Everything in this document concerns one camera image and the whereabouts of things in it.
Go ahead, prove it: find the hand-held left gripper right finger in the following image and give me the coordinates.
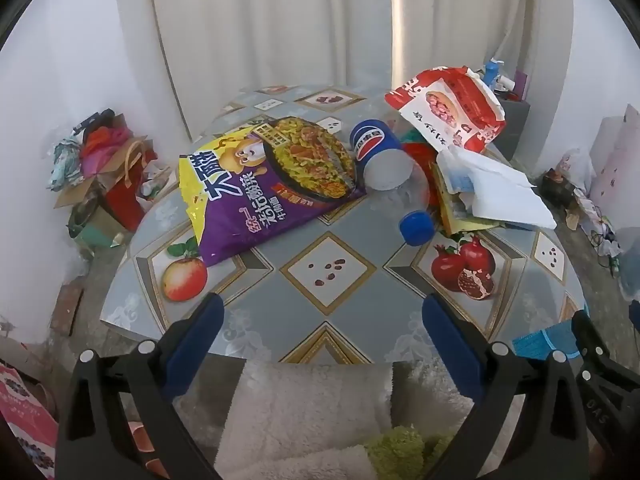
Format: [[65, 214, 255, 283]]
[[421, 294, 588, 480]]

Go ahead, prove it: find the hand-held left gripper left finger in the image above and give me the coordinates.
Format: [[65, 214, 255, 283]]
[[55, 291, 226, 480]]

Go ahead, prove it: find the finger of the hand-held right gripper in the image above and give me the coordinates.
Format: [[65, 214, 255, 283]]
[[571, 310, 617, 378]]

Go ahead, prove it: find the white paper sheet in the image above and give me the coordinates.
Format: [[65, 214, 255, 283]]
[[436, 144, 558, 231]]

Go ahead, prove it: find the red snack bag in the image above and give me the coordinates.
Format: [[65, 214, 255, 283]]
[[384, 66, 507, 155]]

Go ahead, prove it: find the blue plastic basin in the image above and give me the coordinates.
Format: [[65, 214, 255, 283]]
[[512, 324, 577, 359]]

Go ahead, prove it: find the green fluffy cloth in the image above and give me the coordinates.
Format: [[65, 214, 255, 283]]
[[364, 426, 453, 480]]

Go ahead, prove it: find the white fluffy garment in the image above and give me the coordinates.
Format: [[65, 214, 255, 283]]
[[175, 359, 475, 480]]

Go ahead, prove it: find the clear plastic bottle blue cap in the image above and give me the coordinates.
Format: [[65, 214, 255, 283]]
[[395, 160, 437, 247]]

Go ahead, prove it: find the yellow green flat packet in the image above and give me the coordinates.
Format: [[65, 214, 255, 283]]
[[431, 160, 501, 237]]

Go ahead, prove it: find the brick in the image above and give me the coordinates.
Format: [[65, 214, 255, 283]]
[[50, 282, 84, 337]]

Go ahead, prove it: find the green box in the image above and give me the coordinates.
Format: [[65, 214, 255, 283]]
[[67, 205, 130, 250]]

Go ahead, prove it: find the dark pot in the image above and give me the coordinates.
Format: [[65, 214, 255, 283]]
[[542, 167, 576, 207]]

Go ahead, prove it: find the purple instant noodle bag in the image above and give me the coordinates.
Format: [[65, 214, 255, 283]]
[[178, 116, 368, 267]]

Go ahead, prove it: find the white plastic bag with snacks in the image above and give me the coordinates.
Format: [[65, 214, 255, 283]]
[[139, 162, 179, 202]]

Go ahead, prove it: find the fruit printed tablecloth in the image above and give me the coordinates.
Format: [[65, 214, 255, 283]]
[[100, 84, 588, 365]]

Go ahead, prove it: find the pink printed bag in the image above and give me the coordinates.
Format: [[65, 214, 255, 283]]
[[0, 362, 59, 467]]

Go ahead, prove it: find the cardboard box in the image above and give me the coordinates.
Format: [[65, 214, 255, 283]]
[[54, 135, 157, 211]]

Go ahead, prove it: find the red and teal wrapper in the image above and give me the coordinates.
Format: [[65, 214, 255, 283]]
[[399, 127, 442, 181]]

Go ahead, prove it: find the grey cabinet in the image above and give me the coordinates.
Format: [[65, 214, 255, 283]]
[[492, 96, 531, 161]]

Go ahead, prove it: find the blue and white bottle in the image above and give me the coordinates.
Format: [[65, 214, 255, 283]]
[[481, 57, 504, 87]]

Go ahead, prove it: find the white curtain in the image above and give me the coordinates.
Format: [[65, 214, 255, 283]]
[[112, 0, 573, 146]]

